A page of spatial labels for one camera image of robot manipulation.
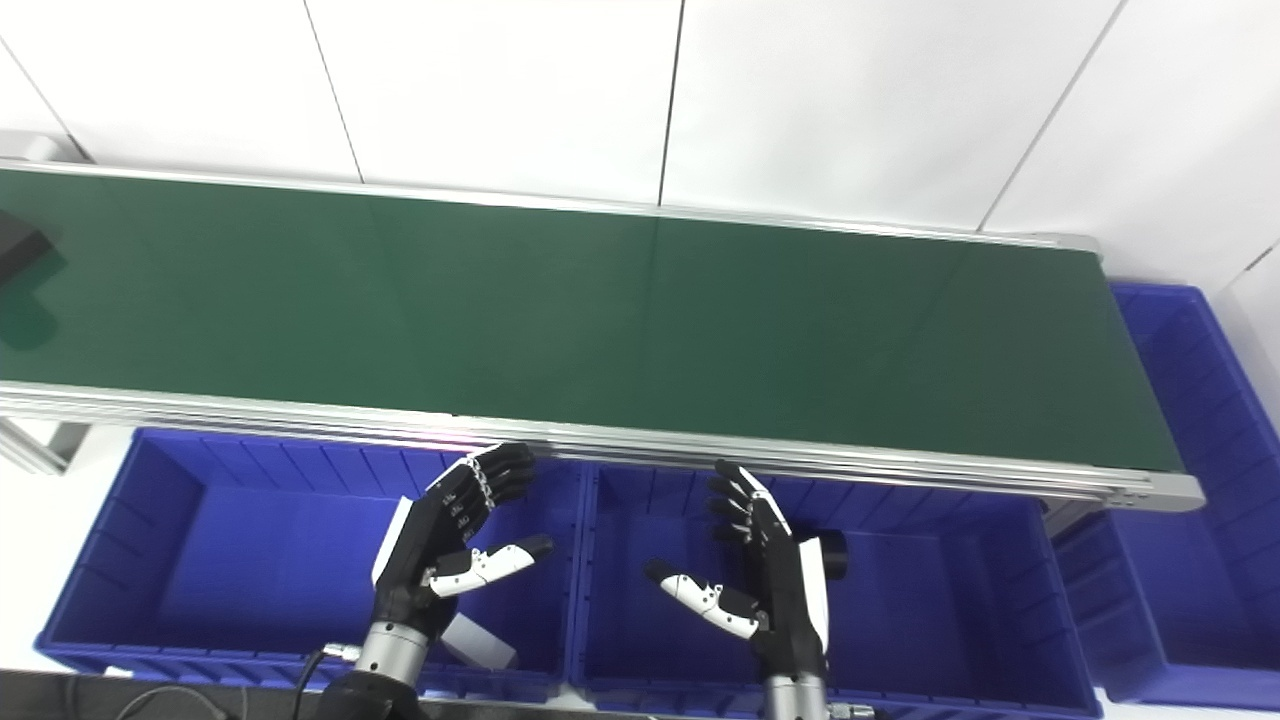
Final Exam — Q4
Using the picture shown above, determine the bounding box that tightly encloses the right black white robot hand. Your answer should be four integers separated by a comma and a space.
643, 460, 833, 681

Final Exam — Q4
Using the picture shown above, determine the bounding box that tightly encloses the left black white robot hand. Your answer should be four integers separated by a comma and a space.
370, 442, 554, 641

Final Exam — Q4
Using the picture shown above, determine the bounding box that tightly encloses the black cylinder-on-base part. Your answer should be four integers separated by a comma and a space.
0, 212, 58, 283

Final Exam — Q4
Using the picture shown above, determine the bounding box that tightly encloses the white block part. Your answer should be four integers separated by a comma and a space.
440, 612, 519, 671

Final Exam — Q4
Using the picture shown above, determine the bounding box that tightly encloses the blue plastic bin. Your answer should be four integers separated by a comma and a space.
35, 428, 586, 701
568, 462, 1101, 720
1050, 282, 1280, 711

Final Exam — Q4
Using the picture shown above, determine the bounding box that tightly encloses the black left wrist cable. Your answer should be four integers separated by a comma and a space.
288, 644, 363, 720

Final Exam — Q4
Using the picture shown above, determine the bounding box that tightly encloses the green conveyor belt aluminium frame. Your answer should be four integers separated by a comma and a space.
0, 158, 1206, 513

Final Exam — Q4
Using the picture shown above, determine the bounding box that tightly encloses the grey floor cable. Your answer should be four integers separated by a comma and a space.
112, 684, 206, 720

